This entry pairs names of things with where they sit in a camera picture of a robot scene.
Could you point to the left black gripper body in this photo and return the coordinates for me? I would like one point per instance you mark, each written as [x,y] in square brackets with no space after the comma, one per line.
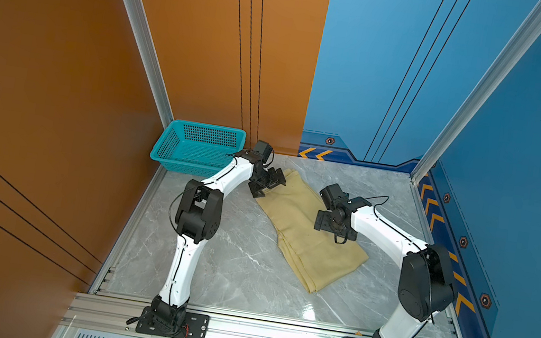
[265,180]

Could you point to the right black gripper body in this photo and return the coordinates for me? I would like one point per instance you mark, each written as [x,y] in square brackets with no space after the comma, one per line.
[325,223]

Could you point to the khaki long pants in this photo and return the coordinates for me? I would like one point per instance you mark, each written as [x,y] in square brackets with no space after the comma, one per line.
[314,257]

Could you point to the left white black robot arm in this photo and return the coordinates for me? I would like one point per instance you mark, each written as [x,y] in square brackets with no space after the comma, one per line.
[197,220]

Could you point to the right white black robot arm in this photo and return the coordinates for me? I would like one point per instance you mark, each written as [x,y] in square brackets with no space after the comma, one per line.
[426,283]

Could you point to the teal plastic basket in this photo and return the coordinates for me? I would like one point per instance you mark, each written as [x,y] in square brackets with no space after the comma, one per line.
[197,149]

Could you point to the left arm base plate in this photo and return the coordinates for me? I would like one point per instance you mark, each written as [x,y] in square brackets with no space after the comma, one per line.
[192,325]

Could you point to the left aluminium corner post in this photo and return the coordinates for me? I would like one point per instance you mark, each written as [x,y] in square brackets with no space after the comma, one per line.
[140,27]

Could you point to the aluminium corner post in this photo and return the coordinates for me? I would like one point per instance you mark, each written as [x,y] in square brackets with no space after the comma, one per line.
[520,42]
[140,27]

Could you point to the right aluminium corner post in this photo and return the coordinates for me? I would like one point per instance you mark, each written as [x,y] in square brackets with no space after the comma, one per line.
[520,42]

